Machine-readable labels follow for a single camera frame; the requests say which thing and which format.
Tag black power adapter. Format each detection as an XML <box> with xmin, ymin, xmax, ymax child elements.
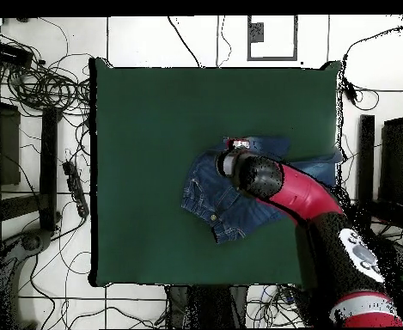
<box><xmin>341</xmin><ymin>80</ymin><xmax>359</xmax><ymax>106</ymax></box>

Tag black table frame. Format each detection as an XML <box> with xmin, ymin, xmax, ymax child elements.
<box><xmin>0</xmin><ymin>76</ymin><xmax>63</xmax><ymax>235</ymax></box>
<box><xmin>353</xmin><ymin>87</ymin><xmax>403</xmax><ymax>238</ymax></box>

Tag thick black cable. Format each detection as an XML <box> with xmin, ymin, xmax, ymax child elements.
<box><xmin>167</xmin><ymin>15</ymin><xmax>202</xmax><ymax>68</ymax></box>

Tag grey round stand base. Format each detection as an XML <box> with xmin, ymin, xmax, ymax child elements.
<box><xmin>0</xmin><ymin>228</ymin><xmax>53</xmax><ymax>329</ymax></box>

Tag thin black cable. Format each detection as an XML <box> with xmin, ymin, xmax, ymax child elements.
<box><xmin>215</xmin><ymin>15</ymin><xmax>232</xmax><ymax>68</ymax></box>

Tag black power strip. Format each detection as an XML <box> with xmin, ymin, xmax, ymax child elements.
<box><xmin>62</xmin><ymin>160</ymin><xmax>91</xmax><ymax>218</ymax></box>

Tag black box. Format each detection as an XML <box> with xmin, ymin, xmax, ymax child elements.
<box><xmin>0</xmin><ymin>40</ymin><xmax>34</xmax><ymax>69</ymax></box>

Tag dark green table cloth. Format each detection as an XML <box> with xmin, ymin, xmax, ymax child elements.
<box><xmin>89</xmin><ymin>57</ymin><xmax>343</xmax><ymax>289</ymax></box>

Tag blue denim jeans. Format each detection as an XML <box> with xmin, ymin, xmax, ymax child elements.
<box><xmin>180</xmin><ymin>134</ymin><xmax>343</xmax><ymax>245</ymax></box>

